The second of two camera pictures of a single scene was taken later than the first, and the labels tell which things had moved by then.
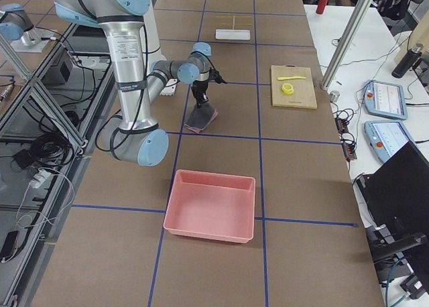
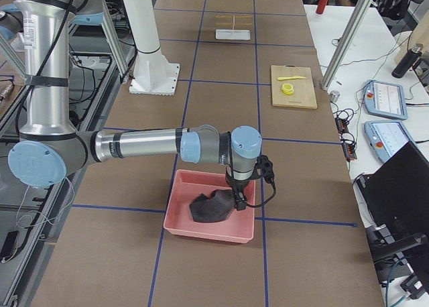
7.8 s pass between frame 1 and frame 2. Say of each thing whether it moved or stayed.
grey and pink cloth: moved
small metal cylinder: stayed
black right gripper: moved
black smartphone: stayed
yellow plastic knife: stayed
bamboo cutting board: stayed
